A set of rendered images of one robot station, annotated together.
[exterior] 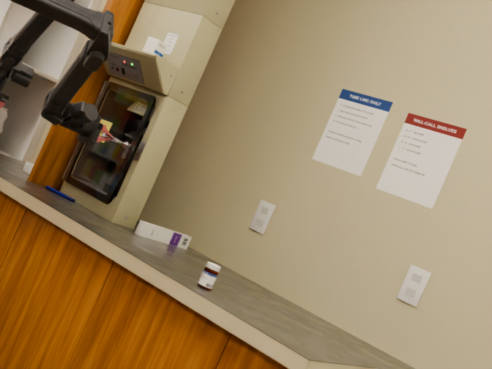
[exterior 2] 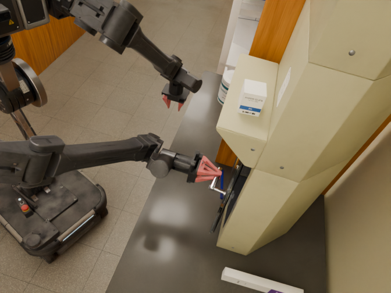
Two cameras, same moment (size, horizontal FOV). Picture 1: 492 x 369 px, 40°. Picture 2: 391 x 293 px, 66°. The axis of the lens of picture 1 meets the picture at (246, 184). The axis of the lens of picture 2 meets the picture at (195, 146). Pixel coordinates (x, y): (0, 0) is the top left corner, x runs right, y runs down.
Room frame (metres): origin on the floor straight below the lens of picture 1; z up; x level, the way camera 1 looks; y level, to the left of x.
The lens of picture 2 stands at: (1.96, 0.06, 1.97)
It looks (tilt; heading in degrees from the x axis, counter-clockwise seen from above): 49 degrees down; 58
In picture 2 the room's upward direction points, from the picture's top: 12 degrees clockwise
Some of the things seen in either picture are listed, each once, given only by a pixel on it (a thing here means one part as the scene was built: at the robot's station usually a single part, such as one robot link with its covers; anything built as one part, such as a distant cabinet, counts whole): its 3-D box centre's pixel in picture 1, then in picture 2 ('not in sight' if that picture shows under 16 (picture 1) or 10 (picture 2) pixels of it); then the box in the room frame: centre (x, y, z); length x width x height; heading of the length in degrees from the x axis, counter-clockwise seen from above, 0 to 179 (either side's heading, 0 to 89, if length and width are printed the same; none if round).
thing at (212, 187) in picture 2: (114, 140); (220, 181); (2.33, 0.47, 1.20); 0.10 x 0.05 x 0.03; 47
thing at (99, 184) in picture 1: (107, 140); (234, 169); (2.40, 0.50, 1.19); 0.30 x 0.01 x 0.40; 47
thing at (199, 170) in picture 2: (99, 134); (206, 171); (2.31, 0.52, 1.20); 0.09 x 0.07 x 0.07; 142
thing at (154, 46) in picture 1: (154, 48); (251, 97); (2.33, 0.47, 1.54); 0.05 x 0.05 x 0.06; 60
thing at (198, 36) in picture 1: (151, 118); (294, 157); (2.52, 0.41, 1.33); 0.32 x 0.25 x 0.77; 52
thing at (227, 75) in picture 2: not in sight; (232, 89); (2.73, 1.07, 1.02); 0.13 x 0.13 x 0.15
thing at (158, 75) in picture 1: (132, 66); (246, 105); (2.38, 0.53, 1.46); 0.32 x 0.12 x 0.10; 52
